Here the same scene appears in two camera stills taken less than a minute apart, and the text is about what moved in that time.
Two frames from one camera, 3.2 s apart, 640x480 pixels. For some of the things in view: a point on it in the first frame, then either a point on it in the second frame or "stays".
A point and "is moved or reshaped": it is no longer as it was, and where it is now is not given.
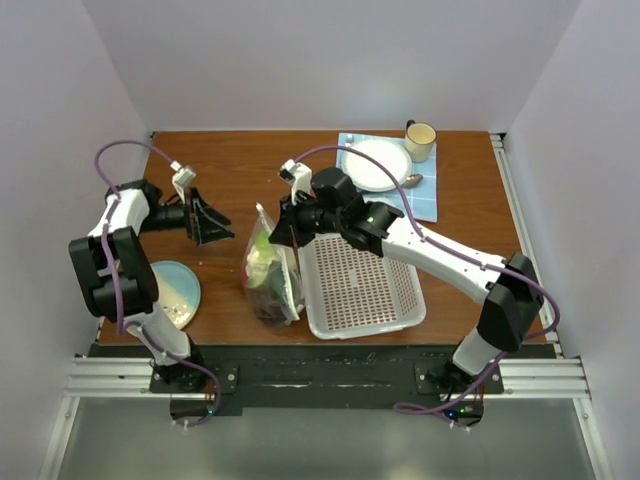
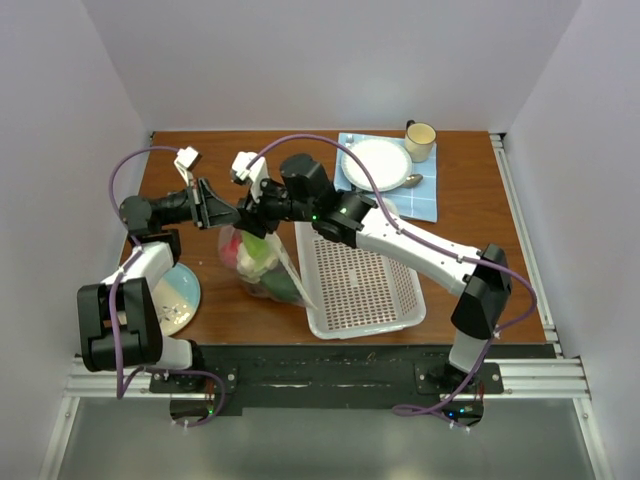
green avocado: x=262 y=239 -> x=281 y=285
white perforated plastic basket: x=351 y=292 stays
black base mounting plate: x=322 y=380 stays
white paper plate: x=366 y=174 stays
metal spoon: x=412 y=180 stays
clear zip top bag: x=273 y=277 is moved or reshaped
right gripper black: x=287 y=231 -> x=257 y=219
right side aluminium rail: x=521 y=231 stays
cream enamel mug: x=419 y=139 stays
